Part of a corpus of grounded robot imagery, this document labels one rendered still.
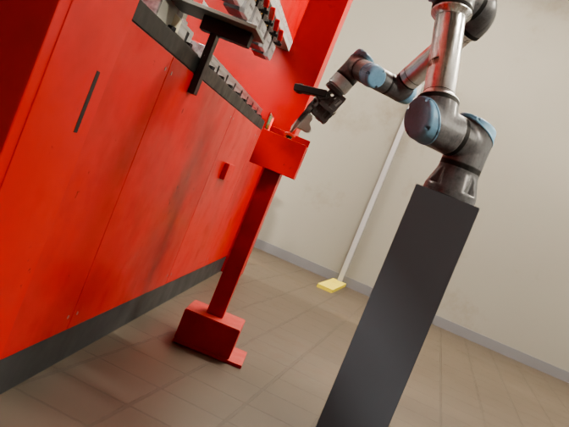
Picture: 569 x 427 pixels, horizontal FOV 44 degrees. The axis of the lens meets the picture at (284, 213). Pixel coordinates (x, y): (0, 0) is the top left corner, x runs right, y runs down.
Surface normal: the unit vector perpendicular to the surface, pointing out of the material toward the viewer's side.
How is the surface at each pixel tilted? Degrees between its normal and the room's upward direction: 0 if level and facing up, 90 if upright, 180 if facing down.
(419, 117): 97
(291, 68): 90
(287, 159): 90
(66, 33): 90
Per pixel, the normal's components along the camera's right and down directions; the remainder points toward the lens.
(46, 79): 0.92, 0.38
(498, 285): -0.22, -0.04
